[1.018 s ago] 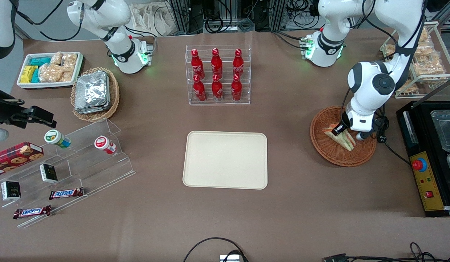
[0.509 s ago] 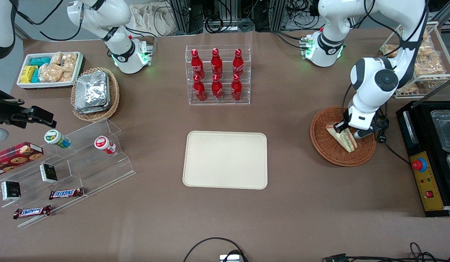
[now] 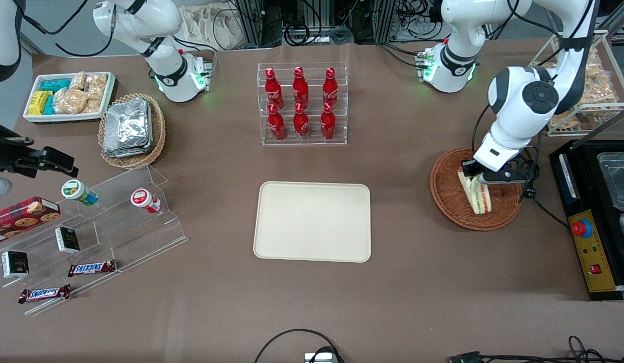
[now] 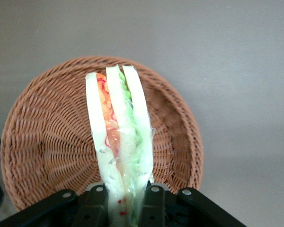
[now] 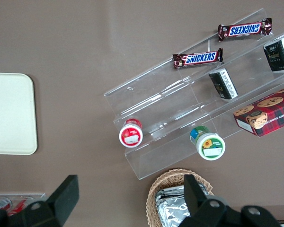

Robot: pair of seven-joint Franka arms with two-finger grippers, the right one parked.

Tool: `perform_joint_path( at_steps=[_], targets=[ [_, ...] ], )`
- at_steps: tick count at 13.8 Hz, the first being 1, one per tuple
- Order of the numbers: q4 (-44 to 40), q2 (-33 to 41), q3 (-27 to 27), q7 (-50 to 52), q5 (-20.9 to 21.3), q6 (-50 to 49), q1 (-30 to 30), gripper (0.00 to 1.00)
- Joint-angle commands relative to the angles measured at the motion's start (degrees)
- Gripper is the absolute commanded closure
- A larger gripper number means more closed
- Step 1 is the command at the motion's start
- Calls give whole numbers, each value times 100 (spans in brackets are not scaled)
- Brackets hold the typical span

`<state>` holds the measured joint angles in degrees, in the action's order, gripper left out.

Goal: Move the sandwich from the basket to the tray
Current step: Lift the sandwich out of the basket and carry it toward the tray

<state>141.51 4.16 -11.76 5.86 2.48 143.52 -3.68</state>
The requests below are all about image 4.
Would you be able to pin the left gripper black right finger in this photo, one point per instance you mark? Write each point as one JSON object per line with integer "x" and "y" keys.
{"x": 156, "y": 210}

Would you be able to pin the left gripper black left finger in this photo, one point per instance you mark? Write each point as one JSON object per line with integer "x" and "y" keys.
{"x": 92, "y": 212}

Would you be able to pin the triangle sandwich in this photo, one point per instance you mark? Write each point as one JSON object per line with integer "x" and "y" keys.
{"x": 123, "y": 142}

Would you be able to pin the round brown wicker basket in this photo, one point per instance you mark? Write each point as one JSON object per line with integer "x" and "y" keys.
{"x": 49, "y": 142}

